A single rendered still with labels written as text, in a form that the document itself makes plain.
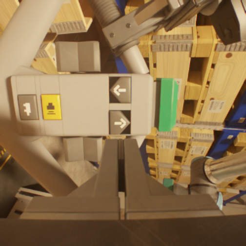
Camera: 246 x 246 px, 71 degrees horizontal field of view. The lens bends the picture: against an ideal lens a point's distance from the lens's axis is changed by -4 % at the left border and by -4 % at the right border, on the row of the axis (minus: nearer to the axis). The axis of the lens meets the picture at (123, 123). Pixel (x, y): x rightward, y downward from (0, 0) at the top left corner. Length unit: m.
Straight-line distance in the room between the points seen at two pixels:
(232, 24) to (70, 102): 0.25
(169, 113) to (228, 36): 0.15
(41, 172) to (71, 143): 0.08
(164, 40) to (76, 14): 0.48
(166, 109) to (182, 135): 1.58
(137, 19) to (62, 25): 0.90
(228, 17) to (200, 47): 0.78
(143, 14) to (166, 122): 0.15
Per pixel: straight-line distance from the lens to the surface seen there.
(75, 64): 0.27
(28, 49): 0.30
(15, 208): 1.66
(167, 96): 0.27
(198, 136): 1.86
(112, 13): 0.27
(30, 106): 0.28
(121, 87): 0.25
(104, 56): 2.43
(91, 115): 0.26
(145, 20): 0.25
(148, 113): 0.26
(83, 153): 0.29
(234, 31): 0.31
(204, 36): 1.10
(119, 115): 0.25
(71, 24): 1.11
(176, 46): 1.07
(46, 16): 0.30
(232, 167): 1.04
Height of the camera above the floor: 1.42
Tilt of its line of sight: 14 degrees down
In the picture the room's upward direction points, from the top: 94 degrees clockwise
